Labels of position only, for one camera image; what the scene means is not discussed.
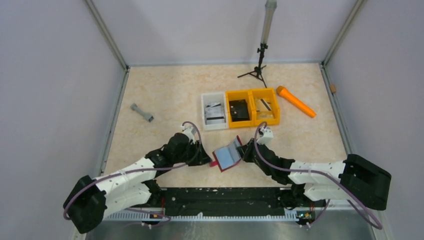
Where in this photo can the yellow bin with clear bag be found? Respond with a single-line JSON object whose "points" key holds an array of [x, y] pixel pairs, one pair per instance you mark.
{"points": [[265, 106]]}

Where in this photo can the small tan wall knob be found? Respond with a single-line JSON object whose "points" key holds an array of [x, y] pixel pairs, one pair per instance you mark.
{"points": [[332, 88]]}

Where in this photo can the grey dumbbell shaped part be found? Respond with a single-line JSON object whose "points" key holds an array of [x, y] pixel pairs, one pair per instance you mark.
{"points": [[147, 116]]}

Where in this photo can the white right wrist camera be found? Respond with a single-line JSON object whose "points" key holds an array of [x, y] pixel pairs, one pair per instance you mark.
{"points": [[265, 135]]}

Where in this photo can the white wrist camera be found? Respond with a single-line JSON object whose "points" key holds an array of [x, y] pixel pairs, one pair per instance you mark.
{"points": [[189, 130], [265, 135]]}

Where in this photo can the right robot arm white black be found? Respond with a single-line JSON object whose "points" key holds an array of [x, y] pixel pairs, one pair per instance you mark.
{"points": [[354, 178]]}

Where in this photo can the black tripod with grey pole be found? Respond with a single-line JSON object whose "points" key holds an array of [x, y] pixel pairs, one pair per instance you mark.
{"points": [[270, 7]]}

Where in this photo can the orange toy microphone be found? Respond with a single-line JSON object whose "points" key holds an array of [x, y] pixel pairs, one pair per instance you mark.
{"points": [[285, 93]]}

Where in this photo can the small packets in clear bin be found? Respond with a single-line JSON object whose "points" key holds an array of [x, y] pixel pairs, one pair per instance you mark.
{"points": [[213, 108]]}

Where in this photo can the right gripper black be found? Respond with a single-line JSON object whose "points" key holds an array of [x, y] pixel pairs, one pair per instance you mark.
{"points": [[245, 150]]}

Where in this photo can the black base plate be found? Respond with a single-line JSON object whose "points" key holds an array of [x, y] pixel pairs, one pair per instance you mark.
{"points": [[229, 201]]}

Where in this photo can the black part in bin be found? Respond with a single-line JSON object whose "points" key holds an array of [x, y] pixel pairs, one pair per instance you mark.
{"points": [[239, 110]]}

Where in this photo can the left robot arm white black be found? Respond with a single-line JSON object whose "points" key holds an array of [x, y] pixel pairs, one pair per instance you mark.
{"points": [[93, 199]]}

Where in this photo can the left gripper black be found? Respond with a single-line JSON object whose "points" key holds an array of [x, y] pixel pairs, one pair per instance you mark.
{"points": [[203, 159]]}

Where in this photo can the credit card with black stripe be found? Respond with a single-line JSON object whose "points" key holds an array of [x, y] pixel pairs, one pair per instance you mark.
{"points": [[215, 119]]}

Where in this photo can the clear plastic bin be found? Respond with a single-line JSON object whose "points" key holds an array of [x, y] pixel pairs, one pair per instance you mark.
{"points": [[213, 97]]}

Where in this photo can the yellow bin with black part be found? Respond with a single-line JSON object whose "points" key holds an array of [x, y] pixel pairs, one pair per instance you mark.
{"points": [[237, 95]]}

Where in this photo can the red leather card holder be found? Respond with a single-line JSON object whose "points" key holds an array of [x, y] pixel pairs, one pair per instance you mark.
{"points": [[228, 156]]}

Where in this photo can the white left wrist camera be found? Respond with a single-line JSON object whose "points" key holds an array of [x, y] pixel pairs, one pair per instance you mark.
{"points": [[189, 130]]}

